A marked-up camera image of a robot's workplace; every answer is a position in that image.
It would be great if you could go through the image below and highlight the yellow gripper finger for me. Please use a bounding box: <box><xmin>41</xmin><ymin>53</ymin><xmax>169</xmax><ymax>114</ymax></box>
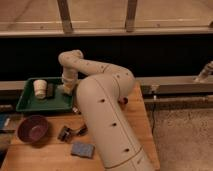
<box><xmin>62</xmin><ymin>84</ymin><xmax>73</xmax><ymax>95</ymax></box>

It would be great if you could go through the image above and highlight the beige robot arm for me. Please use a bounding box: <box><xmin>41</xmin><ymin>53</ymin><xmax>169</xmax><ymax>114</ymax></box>
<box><xmin>58</xmin><ymin>50</ymin><xmax>155</xmax><ymax>171</ymax></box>

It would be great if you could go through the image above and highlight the green plastic tray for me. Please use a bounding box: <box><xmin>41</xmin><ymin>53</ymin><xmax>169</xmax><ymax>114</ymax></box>
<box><xmin>16</xmin><ymin>77</ymin><xmax>73</xmax><ymax>113</ymax></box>

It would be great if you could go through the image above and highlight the white paper cup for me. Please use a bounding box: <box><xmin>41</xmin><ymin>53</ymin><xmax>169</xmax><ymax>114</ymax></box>
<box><xmin>33</xmin><ymin>80</ymin><xmax>47</xmax><ymax>99</ymax></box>

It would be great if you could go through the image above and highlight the purple bowl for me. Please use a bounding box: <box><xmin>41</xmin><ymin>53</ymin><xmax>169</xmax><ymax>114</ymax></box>
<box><xmin>17</xmin><ymin>115</ymin><xmax>49</xmax><ymax>144</ymax></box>

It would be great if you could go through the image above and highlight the orange spoon with dark cup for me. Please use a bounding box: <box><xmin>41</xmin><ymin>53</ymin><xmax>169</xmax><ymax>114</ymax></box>
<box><xmin>122</xmin><ymin>97</ymin><xmax>129</xmax><ymax>104</ymax></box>

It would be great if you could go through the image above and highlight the blue sponge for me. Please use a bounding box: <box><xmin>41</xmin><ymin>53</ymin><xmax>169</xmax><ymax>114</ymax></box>
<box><xmin>71</xmin><ymin>142</ymin><xmax>95</xmax><ymax>159</ymax></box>

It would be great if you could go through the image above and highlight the metal faucet pipe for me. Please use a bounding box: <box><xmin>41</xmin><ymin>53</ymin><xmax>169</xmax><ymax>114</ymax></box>
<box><xmin>195</xmin><ymin>61</ymin><xmax>213</xmax><ymax>83</ymax></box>

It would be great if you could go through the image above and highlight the black handled brush tool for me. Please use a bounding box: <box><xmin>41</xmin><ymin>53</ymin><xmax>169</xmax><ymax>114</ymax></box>
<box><xmin>57</xmin><ymin>124</ymin><xmax>88</xmax><ymax>142</ymax></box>

